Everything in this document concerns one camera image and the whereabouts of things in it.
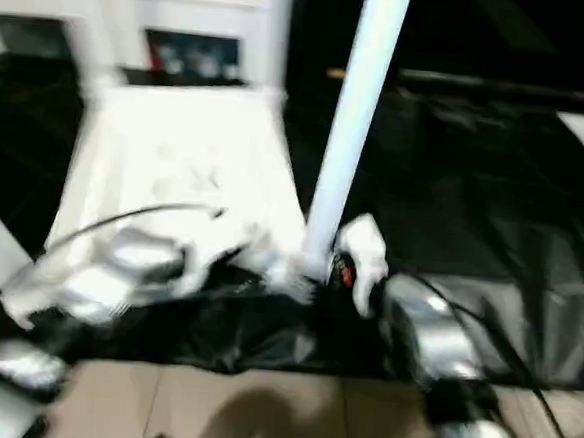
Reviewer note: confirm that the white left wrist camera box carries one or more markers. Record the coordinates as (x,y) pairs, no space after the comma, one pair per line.
(219,259)

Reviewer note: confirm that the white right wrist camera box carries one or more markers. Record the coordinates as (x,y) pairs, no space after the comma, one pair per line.
(365,254)

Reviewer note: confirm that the small yellow tag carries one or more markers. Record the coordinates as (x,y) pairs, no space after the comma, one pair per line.
(336,75)

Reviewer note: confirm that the black mat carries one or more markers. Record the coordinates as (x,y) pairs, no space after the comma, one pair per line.
(441,239)

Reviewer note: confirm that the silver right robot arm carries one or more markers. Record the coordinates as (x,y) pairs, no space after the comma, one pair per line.
(443,350)

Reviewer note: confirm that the white plastic table top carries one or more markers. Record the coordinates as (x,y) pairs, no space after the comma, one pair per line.
(186,161)

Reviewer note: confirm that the white cabinet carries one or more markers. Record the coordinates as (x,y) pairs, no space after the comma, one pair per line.
(126,12)

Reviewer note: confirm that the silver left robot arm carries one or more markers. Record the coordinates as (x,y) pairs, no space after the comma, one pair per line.
(97,286)

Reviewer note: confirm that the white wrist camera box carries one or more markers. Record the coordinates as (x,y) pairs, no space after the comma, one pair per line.
(365,254)
(219,259)

